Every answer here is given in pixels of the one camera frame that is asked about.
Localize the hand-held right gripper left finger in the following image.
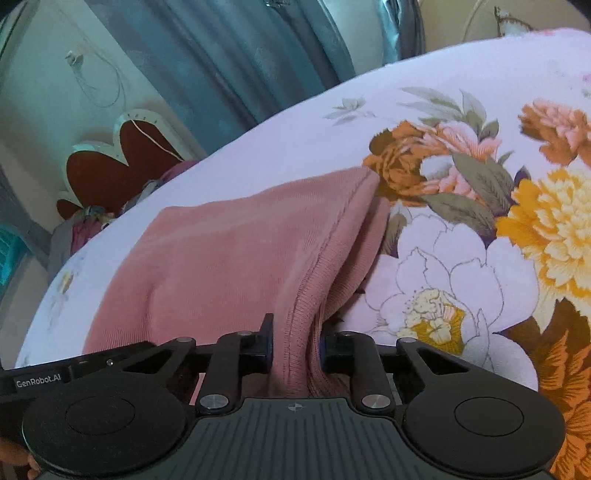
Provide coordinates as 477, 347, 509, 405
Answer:
111, 314, 274, 415

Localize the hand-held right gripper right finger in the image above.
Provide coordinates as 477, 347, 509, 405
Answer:
318, 330, 468, 412

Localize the person's left hand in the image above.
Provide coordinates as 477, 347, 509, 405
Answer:
0, 436, 41, 480

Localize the grey folded cloth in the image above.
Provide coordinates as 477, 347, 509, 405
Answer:
48, 220, 77, 278

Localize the white floral bed sheet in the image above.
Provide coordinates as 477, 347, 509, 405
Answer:
14, 27, 591, 480

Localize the red heart-shaped headboard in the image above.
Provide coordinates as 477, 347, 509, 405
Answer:
57, 108, 195, 220

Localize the blue curtain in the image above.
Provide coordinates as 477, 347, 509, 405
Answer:
87, 0, 426, 154

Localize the white string on headboard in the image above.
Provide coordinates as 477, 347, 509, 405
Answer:
131, 119, 184, 160

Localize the white wall cable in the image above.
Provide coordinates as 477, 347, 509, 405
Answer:
64, 45, 126, 110

